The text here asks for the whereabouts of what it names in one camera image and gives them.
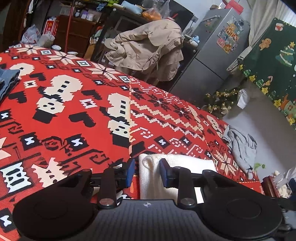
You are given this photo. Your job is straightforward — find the blue jeans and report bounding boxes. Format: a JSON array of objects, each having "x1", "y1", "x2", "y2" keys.
[{"x1": 0, "y1": 68, "x2": 21, "y2": 102}]

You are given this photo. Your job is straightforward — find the red flat box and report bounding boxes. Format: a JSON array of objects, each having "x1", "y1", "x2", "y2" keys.
[{"x1": 225, "y1": 0, "x2": 246, "y2": 15}]

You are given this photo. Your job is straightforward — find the clear plastic cup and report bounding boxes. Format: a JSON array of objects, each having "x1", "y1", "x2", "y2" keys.
[{"x1": 273, "y1": 170, "x2": 287, "y2": 187}]

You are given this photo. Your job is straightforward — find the colourful fridge sticker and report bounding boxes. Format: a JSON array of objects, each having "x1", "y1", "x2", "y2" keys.
[{"x1": 216, "y1": 17, "x2": 246, "y2": 54}]

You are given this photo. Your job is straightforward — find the wooden drawer cabinet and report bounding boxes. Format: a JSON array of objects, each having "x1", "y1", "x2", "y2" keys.
[{"x1": 55, "y1": 14, "x2": 98, "y2": 54}]

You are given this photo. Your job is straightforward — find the clear plastic bag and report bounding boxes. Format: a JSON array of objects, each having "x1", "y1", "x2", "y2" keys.
[{"x1": 143, "y1": 0, "x2": 172, "y2": 19}]

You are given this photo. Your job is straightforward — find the beige jacket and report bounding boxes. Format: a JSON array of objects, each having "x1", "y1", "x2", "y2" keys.
[{"x1": 104, "y1": 19, "x2": 185, "y2": 81}]

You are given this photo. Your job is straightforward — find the dark blue fluffy cloth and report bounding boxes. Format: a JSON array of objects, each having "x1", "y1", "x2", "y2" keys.
[{"x1": 287, "y1": 177, "x2": 296, "y2": 198}]

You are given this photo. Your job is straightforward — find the red patterned blanket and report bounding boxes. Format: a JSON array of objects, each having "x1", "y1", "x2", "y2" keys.
[{"x1": 0, "y1": 44, "x2": 264, "y2": 241}]

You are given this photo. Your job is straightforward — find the green Christmas wall banner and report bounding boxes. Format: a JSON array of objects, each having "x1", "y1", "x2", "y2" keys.
[{"x1": 238, "y1": 17, "x2": 296, "y2": 130}]

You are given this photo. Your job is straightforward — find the red paper box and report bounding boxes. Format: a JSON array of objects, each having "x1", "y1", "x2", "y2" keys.
[{"x1": 43, "y1": 17, "x2": 60, "y2": 36}]

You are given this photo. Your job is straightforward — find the grey refrigerator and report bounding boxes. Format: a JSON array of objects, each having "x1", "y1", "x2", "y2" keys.
[{"x1": 170, "y1": 8, "x2": 251, "y2": 99}]

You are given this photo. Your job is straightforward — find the white printed plastic bag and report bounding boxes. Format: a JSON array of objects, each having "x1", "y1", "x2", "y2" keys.
[{"x1": 21, "y1": 24, "x2": 56, "y2": 47}]

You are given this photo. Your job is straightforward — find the red broom handle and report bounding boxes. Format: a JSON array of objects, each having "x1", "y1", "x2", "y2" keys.
[{"x1": 65, "y1": 0, "x2": 75, "y2": 53}]

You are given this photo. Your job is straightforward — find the wooden nightstand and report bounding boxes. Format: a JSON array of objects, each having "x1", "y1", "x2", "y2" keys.
[{"x1": 261, "y1": 176, "x2": 296, "y2": 200}]

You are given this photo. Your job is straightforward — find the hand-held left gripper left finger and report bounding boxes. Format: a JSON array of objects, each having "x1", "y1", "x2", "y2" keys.
[{"x1": 58, "y1": 159, "x2": 136, "y2": 208}]

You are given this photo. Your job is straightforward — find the white knit vest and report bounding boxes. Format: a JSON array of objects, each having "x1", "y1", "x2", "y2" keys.
[{"x1": 138, "y1": 153, "x2": 218, "y2": 200}]

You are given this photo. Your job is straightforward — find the orange plastic bag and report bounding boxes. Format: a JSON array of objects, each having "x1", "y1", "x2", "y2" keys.
[{"x1": 142, "y1": 8, "x2": 163, "y2": 20}]

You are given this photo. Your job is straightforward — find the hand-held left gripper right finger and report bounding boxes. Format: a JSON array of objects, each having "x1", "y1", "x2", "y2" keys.
[{"x1": 159, "y1": 159, "x2": 234, "y2": 207}]

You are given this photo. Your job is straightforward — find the white tied curtain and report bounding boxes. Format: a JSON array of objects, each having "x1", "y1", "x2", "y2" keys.
[{"x1": 226, "y1": 0, "x2": 281, "y2": 72}]

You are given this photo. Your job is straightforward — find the small Christmas tree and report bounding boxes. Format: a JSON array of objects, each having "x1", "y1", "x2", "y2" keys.
[{"x1": 203, "y1": 89, "x2": 241, "y2": 119}]

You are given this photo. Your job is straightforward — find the light blue cloth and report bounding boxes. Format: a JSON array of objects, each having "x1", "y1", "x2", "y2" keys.
[{"x1": 121, "y1": 0, "x2": 142, "y2": 11}]

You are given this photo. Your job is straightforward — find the grey sweater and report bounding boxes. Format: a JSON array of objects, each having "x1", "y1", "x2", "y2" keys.
[{"x1": 221, "y1": 126, "x2": 258, "y2": 180}]

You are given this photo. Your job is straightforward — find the white hanging cloth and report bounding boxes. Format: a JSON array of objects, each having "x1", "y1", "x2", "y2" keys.
[{"x1": 236, "y1": 88, "x2": 252, "y2": 109}]

